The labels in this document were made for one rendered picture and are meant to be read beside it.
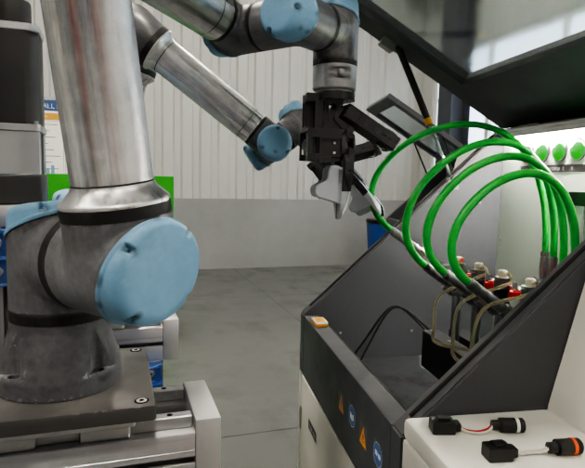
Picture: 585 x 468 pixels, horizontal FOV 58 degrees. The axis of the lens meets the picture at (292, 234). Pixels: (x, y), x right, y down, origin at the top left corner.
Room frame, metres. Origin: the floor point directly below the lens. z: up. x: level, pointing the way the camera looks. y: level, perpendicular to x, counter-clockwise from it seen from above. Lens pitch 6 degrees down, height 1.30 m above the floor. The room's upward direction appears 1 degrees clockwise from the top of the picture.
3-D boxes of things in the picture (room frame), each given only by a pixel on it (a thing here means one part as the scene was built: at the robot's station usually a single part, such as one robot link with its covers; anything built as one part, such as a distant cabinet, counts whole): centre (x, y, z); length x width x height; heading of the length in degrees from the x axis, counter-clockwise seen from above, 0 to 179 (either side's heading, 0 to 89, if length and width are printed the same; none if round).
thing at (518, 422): (0.66, -0.25, 0.99); 0.12 x 0.02 x 0.02; 92
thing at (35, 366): (0.66, 0.29, 1.09); 0.15 x 0.15 x 0.10
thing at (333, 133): (0.92, -0.06, 1.39); 0.09 x 0.08 x 0.12; 101
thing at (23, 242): (0.66, 0.29, 1.20); 0.13 x 0.12 x 0.14; 53
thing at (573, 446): (0.60, -0.29, 0.99); 0.12 x 0.02 x 0.02; 99
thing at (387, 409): (1.05, -0.11, 0.87); 0.62 x 0.04 x 0.16; 11
